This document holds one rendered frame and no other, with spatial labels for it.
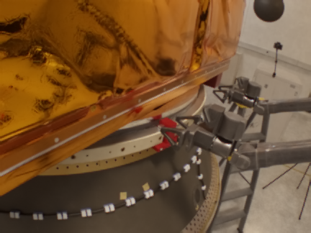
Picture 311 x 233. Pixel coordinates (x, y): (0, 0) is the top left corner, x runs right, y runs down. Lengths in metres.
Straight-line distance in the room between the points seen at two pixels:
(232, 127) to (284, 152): 0.16
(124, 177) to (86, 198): 0.15
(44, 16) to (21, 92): 0.12
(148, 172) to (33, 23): 0.65
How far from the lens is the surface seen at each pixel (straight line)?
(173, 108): 0.83
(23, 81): 0.34
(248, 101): 1.07
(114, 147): 0.65
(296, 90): 4.16
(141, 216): 0.85
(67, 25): 0.35
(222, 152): 0.61
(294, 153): 0.61
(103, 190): 0.75
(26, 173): 0.48
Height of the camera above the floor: 2.09
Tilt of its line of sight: 27 degrees down
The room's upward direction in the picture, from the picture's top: 10 degrees clockwise
